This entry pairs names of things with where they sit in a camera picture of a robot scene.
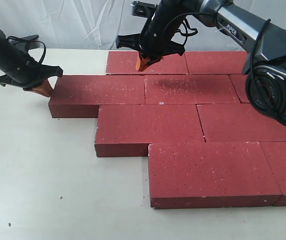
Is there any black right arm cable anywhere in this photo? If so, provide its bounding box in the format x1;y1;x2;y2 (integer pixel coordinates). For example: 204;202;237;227
177;14;286;135

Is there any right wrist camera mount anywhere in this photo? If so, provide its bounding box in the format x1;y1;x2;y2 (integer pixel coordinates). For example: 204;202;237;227
131;0;158;18

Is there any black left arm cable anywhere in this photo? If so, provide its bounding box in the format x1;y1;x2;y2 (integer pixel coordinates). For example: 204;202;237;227
6;36;47;66

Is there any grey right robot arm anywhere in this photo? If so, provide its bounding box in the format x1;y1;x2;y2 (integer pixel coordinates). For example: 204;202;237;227
116;0;286;125

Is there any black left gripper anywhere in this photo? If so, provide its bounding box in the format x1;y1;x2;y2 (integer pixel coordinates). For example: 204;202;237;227
0;59;63;98

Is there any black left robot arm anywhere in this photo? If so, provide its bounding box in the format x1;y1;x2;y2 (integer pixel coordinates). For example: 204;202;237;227
0;29;63;97

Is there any white backdrop curtain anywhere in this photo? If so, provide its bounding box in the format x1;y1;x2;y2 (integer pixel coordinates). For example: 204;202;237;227
0;0;286;51

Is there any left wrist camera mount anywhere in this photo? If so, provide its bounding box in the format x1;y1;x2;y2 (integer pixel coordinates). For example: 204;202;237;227
7;34;40;52

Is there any white-speckled red brick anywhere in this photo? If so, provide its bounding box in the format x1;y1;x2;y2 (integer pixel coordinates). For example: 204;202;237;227
144;74;240;105

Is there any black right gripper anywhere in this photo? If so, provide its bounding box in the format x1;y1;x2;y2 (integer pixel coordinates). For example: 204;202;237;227
116;0;185;72

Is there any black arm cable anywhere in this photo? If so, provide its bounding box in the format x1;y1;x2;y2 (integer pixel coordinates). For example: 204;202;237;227
177;14;286;135
6;36;47;66

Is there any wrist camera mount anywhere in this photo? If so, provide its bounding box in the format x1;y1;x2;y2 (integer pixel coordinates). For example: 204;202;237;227
7;34;40;52
131;0;158;18

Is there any middle row red brick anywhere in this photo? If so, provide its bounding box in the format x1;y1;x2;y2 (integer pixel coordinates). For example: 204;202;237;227
197;103;286;142

